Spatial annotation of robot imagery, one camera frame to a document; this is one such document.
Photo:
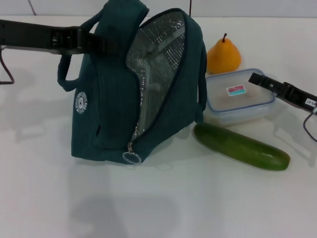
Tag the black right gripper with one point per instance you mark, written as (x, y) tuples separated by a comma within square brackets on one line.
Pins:
[(304, 99)]

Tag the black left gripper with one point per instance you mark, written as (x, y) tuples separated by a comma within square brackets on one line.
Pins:
[(29, 36)]

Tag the orange yellow pear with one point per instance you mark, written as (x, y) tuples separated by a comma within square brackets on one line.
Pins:
[(224, 58)]

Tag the clear blue-rimmed plastic container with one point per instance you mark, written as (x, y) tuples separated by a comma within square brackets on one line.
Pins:
[(237, 104)]

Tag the green cucumber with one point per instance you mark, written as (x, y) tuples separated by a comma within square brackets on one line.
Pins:
[(240, 147)]

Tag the dark teal insulated lunch bag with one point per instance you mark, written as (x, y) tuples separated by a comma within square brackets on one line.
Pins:
[(109, 99)]

